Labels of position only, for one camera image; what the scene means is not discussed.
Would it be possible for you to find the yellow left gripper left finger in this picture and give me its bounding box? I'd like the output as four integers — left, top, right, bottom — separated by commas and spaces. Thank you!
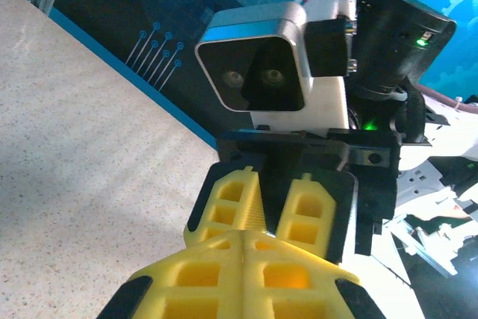
96, 231, 246, 319

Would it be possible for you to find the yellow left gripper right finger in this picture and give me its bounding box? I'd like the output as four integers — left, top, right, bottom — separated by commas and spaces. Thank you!
242, 231, 388, 319

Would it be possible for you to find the blue table edge strip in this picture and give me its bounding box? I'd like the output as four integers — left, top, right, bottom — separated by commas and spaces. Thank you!
20, 0, 221, 150

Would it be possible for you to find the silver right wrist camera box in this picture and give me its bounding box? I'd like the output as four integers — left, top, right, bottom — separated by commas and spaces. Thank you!
193, 0, 359, 131

